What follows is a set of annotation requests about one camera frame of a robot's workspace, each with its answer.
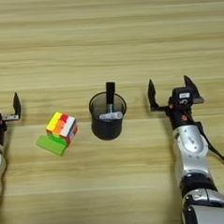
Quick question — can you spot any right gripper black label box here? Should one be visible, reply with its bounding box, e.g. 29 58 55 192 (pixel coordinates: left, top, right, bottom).
172 85 195 107

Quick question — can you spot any black marker pen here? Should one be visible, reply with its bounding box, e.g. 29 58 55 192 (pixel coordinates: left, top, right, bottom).
105 81 118 114

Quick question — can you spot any multicolour puzzle cube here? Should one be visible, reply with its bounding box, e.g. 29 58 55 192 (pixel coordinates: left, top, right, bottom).
44 111 81 149

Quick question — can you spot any green rectangular block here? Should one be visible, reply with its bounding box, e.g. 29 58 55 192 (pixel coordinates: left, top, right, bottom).
35 134 67 158

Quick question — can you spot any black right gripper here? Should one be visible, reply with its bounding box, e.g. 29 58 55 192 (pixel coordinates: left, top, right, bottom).
146 74 207 130

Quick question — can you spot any black mesh pen cup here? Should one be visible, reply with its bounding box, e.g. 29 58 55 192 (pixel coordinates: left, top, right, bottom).
87 90 129 142

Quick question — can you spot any white marker black cap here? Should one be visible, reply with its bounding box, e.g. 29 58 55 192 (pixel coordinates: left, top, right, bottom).
98 111 124 122

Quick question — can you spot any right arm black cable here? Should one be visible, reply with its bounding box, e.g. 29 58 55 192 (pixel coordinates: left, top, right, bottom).
194 119 224 203

